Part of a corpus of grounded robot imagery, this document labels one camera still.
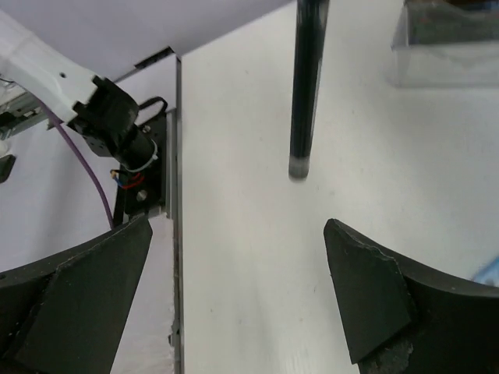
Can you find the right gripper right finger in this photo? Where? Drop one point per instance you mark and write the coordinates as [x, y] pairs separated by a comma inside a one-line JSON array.
[[401, 316]]

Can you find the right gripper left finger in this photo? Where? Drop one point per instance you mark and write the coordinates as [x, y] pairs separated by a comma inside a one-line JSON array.
[[66, 313]]

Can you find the black ink gel pen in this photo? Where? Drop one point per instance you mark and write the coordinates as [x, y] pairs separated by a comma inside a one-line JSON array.
[[311, 24]]

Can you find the light blue correction pen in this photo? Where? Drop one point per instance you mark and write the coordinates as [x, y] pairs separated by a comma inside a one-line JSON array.
[[489, 274]]

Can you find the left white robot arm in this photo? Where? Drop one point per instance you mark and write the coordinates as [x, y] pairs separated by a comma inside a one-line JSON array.
[[100, 111]]

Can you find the clear plastic tray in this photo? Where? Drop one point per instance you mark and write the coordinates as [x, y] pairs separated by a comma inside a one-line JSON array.
[[442, 44]]

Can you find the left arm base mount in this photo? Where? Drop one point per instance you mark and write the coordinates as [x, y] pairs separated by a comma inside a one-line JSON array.
[[147, 191]]

